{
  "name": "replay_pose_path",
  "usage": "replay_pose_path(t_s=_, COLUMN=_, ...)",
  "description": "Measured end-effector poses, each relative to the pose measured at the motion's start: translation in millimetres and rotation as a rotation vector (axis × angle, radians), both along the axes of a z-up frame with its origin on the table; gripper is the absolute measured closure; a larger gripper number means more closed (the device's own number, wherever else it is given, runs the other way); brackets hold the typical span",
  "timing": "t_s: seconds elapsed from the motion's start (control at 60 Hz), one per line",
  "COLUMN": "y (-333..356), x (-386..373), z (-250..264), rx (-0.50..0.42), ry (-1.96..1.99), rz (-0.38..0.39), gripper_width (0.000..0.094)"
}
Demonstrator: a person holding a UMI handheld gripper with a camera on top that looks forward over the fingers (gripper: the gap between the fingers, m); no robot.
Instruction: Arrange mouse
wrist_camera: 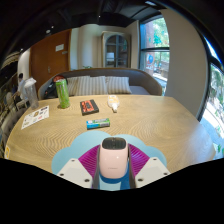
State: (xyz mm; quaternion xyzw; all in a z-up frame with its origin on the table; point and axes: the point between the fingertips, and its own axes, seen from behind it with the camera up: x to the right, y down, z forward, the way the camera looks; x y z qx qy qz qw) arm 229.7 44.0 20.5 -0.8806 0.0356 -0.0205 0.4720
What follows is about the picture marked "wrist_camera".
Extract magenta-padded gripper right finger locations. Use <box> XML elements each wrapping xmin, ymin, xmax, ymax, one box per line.
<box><xmin>127</xmin><ymin>143</ymin><xmax>172</xmax><ymax>190</ymax></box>

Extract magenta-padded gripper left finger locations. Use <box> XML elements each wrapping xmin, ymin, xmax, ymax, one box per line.
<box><xmin>56</xmin><ymin>144</ymin><xmax>101</xmax><ymax>190</ymax></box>

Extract pink computer mouse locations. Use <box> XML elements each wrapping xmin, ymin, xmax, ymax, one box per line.
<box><xmin>98</xmin><ymin>136</ymin><xmax>130</xmax><ymax>180</ymax></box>

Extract blue cloud-shaped mouse pad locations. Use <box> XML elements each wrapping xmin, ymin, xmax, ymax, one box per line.
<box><xmin>51</xmin><ymin>129</ymin><xmax>168</xmax><ymax>192</ymax></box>

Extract small green blue pack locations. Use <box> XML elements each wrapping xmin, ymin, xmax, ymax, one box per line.
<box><xmin>86</xmin><ymin>117</ymin><xmax>111</xmax><ymax>130</ymax></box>

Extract white sticker sheet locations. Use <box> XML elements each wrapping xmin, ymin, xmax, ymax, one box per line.
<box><xmin>20</xmin><ymin>105</ymin><xmax>50</xmax><ymax>131</ymax></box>

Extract black and orange box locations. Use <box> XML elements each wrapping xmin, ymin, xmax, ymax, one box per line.
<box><xmin>79</xmin><ymin>99</ymin><xmax>100</xmax><ymax>117</ymax></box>

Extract yellow square card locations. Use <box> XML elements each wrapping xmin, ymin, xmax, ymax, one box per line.
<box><xmin>3</xmin><ymin>144</ymin><xmax>11</xmax><ymax>160</ymax></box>

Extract green drink can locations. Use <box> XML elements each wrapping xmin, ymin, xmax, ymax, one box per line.
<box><xmin>55</xmin><ymin>78</ymin><xmax>71</xmax><ymax>110</ymax></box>

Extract grey tufted armchair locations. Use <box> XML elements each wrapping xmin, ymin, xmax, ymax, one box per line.
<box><xmin>0</xmin><ymin>109</ymin><xmax>26</xmax><ymax>148</ymax></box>

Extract black backpack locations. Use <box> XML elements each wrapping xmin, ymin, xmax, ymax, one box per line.
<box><xmin>43</xmin><ymin>75</ymin><xmax>68</xmax><ymax>100</ymax></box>

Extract striped cushion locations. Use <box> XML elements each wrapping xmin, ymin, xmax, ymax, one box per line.
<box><xmin>65</xmin><ymin>75</ymin><xmax>91</xmax><ymax>97</ymax></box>
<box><xmin>77</xmin><ymin>75</ymin><xmax>109</xmax><ymax>97</ymax></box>
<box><xmin>105</xmin><ymin>76</ymin><xmax>133</xmax><ymax>95</ymax></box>

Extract white dining chair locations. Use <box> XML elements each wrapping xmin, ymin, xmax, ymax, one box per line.
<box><xmin>4</xmin><ymin>89</ymin><xmax>29</xmax><ymax>113</ymax></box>

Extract brown curved sofa bench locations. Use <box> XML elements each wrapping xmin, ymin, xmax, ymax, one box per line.
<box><xmin>37</xmin><ymin>67</ymin><xmax>163</xmax><ymax>100</ymax></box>

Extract person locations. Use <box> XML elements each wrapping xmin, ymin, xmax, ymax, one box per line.
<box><xmin>13</xmin><ymin>72</ymin><xmax>26</xmax><ymax>98</ymax></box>

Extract black framed window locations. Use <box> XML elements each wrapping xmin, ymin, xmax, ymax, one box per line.
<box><xmin>139</xmin><ymin>15</ymin><xmax>171</xmax><ymax>96</ymax></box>

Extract brown wooden door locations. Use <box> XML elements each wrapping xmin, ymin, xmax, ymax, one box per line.
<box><xmin>29</xmin><ymin>28</ymin><xmax>73</xmax><ymax>91</ymax></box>

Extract arched glass door cabinet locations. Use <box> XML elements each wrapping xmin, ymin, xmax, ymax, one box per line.
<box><xmin>101</xmin><ymin>30</ymin><xmax>132</xmax><ymax>69</ymax></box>

